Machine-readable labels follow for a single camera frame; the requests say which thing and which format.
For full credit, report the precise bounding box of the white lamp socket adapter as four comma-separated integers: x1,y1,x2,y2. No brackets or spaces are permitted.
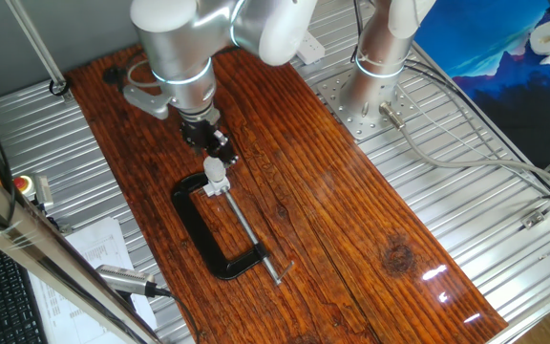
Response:
202,175,233,198

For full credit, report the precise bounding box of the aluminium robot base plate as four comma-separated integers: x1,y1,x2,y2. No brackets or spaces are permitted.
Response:
315,66,422,142

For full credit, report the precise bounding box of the white LED light bulb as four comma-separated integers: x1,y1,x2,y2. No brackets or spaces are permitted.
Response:
201,156,228,183

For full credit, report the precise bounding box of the brown wooden board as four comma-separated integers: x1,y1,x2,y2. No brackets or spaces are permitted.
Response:
64,35,509,344

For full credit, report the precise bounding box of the black keyboard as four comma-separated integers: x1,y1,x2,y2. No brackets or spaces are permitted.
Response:
0,231,50,344

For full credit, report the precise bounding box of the white power strip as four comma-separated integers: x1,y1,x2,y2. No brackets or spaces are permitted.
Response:
295,29,327,67

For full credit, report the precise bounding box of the black cable loop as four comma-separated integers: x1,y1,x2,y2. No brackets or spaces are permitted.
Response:
349,0,366,64

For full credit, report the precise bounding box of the red emergency stop button box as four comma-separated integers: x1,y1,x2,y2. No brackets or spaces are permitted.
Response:
12,171,55,212

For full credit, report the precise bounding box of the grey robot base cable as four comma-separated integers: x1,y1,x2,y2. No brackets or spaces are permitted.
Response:
378,100,550,192

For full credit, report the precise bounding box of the printed paper sheet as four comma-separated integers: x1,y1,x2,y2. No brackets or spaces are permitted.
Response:
29,217,159,344

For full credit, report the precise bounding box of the black camera cable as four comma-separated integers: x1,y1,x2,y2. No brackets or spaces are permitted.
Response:
153,285,202,344

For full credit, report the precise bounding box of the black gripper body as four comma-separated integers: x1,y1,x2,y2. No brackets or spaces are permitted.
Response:
180,117,222,157

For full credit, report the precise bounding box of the blue mountain picture mat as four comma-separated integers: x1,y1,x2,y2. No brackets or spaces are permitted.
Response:
412,0,550,169

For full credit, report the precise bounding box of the long aluminium frame bar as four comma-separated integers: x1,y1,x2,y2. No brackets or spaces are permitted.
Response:
0,140,164,344

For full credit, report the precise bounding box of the silver camera on stand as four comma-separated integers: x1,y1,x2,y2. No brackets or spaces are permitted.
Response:
95,264,158,298

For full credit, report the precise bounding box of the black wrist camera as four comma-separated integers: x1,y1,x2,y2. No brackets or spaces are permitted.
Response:
101,65,128,90

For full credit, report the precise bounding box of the black C-clamp with steel screw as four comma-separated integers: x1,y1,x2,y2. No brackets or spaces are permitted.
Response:
171,170,296,288

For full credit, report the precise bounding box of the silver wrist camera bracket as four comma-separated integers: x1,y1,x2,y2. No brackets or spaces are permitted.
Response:
121,84,175,121

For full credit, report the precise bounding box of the thin aluminium pole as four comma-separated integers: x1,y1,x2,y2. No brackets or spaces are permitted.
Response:
5,0,74,102

